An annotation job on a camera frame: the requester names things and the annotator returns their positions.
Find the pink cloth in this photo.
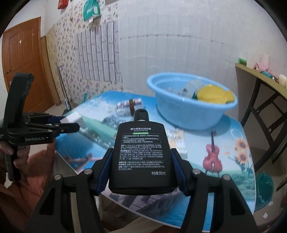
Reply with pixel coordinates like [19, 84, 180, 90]
[253, 62, 269, 72]

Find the frosted plastic container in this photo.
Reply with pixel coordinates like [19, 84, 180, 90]
[178, 79, 204, 99]

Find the brown wooden door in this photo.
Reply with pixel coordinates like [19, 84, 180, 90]
[2, 17, 54, 113]

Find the person left hand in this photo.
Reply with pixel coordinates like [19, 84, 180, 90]
[0, 142, 31, 170]

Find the teal tube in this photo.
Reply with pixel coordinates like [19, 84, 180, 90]
[261, 71, 273, 79]

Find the red wall box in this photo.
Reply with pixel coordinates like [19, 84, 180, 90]
[57, 0, 69, 9]

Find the wooden side table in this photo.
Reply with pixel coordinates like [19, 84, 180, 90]
[235, 63, 286, 171]

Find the white soap box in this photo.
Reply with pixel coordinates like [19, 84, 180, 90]
[166, 129, 188, 159]

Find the teal waste bin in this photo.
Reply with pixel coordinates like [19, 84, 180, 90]
[255, 172, 274, 212]

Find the yellow mesh bag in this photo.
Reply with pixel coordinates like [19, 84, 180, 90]
[197, 84, 235, 104]

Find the black lotion bottle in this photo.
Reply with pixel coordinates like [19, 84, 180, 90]
[109, 109, 178, 196]

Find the banded floss pick box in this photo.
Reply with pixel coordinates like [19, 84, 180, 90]
[116, 98, 143, 117]

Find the green hanging bag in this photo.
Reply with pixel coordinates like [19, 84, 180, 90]
[83, 0, 100, 23]

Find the white power adapter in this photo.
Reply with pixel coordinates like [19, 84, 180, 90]
[60, 111, 85, 128]

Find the cream bread bun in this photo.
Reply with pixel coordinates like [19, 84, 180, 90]
[278, 74, 287, 88]

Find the green small box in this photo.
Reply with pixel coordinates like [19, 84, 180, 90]
[238, 58, 247, 66]

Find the grey dustpan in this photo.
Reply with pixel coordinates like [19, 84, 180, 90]
[57, 66, 72, 115]

